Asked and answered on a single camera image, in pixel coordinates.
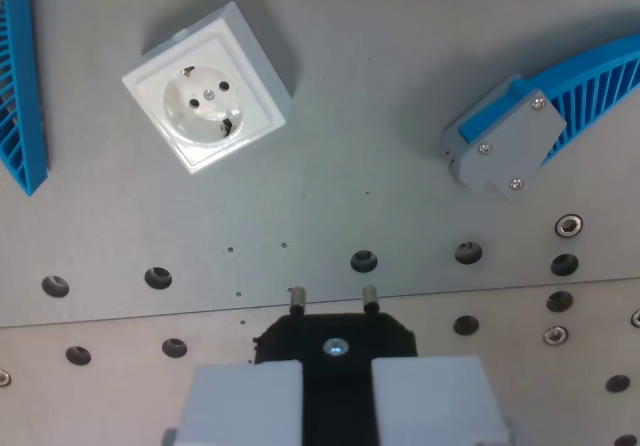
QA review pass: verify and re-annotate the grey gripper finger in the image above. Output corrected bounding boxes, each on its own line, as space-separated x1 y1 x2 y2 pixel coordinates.
370 355 517 446
162 358 305 446

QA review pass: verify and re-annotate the grey screwed clamp block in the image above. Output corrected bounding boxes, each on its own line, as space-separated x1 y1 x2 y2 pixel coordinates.
440 73 568 205

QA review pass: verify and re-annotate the white wall socket box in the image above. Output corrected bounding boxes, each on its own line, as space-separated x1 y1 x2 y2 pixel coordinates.
121 0 294 176

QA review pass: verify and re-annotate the straight blue ribbed plastic rail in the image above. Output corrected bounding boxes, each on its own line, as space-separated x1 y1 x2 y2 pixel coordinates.
0 0 52 198

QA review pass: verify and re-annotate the black two-pin power plug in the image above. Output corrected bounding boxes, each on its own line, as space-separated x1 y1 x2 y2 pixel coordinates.
251 284 419 446

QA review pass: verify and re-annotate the curved blue ribbed plastic rail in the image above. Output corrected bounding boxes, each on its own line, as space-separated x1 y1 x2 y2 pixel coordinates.
458 32 640 167

